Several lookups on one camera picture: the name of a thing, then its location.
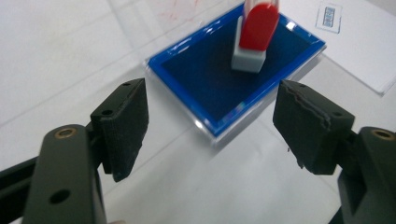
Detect red and grey stamp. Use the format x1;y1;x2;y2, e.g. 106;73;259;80
231;0;280;74

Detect blue ink pad clear case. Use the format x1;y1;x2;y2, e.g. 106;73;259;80
106;0;327;146

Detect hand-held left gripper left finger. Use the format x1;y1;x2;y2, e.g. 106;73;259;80
91;77;149;183

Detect white paper sheet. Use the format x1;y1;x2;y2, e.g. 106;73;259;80
276;0;396;96

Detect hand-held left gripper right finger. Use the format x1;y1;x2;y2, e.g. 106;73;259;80
273;79;356;175

